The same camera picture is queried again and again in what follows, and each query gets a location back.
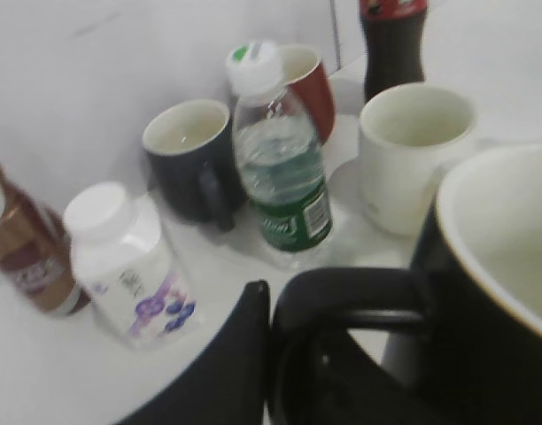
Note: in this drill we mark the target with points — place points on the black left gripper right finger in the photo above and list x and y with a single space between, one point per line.
321 376

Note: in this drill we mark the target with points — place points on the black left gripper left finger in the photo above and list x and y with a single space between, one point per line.
226 382

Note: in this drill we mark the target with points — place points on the black mug white interior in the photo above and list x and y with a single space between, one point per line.
476 278

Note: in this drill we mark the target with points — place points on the dark navy mug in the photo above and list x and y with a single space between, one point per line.
191 154

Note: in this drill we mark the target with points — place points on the white ceramic mug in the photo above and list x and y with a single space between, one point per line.
410 135

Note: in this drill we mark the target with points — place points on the dark red mug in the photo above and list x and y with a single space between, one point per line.
305 74

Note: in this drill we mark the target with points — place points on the white yogurt drink bottle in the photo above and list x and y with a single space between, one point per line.
121 256

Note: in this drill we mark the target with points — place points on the clear water bottle green label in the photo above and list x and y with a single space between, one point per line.
278 156

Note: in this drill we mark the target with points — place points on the brown coffee drink bottle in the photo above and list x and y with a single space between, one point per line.
34 252

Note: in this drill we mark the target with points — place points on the cola bottle red label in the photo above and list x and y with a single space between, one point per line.
392 32

